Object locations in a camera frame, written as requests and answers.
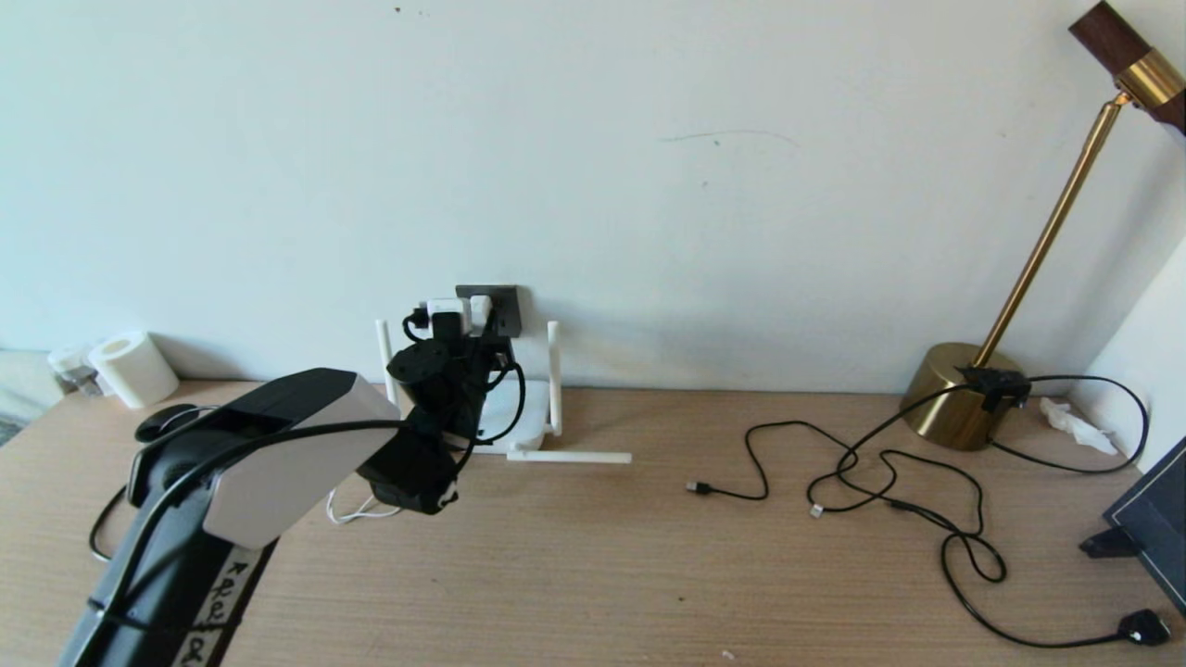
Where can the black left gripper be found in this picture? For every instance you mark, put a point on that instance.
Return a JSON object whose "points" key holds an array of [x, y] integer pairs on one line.
{"points": [[482, 380]]}

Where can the white power adapter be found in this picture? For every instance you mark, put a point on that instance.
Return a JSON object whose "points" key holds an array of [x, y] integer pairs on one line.
{"points": [[482, 310]]}

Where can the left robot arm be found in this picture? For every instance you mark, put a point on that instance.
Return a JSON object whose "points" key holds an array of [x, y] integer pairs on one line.
{"points": [[278, 463]]}

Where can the white router with four antennas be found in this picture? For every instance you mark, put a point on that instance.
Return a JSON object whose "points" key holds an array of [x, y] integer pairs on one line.
{"points": [[537, 417]]}

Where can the black round desk grommet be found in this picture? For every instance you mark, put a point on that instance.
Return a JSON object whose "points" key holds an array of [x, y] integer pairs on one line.
{"points": [[153, 428]]}

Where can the white toilet paper roll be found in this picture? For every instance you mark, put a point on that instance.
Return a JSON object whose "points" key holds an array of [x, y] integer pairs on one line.
{"points": [[134, 371]]}

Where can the small clear jar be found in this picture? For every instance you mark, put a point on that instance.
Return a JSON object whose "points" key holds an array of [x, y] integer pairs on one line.
{"points": [[69, 363]]}

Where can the brass desk lamp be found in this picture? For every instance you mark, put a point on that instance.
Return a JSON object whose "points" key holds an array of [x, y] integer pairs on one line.
{"points": [[950, 394]]}

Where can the crumpled white tissue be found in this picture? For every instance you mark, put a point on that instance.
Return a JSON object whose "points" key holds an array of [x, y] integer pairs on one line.
{"points": [[1075, 426]]}

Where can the black clip stand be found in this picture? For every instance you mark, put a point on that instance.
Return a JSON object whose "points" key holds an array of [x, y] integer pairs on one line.
{"points": [[1107, 543]]}

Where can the dark teal patterned board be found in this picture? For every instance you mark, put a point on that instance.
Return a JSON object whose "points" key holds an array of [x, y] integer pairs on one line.
{"points": [[1158, 528]]}

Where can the grey wall socket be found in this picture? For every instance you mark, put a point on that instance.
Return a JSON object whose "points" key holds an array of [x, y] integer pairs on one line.
{"points": [[510, 306]]}

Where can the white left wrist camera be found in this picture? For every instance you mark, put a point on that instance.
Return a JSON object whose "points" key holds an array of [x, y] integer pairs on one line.
{"points": [[445, 306]]}

